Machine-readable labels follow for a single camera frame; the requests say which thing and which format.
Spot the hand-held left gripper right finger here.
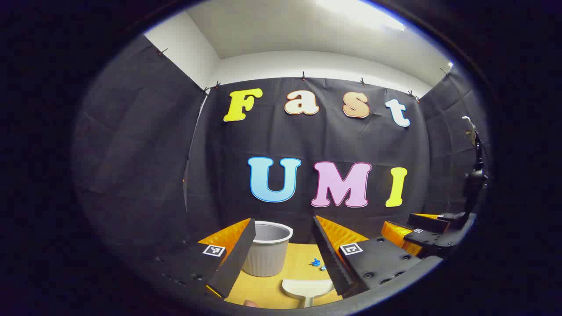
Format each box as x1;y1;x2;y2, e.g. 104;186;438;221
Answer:
312;215;423;298

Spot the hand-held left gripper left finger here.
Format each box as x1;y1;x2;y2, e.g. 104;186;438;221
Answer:
146;218;257;299

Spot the grey ribbed garbage bin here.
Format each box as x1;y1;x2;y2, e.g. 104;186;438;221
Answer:
241;221;294;277

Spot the white plastic dustpan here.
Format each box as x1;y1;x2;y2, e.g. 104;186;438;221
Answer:
281;279;335;308

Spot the wooden desktop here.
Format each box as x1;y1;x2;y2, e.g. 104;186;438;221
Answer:
224;243;344;309

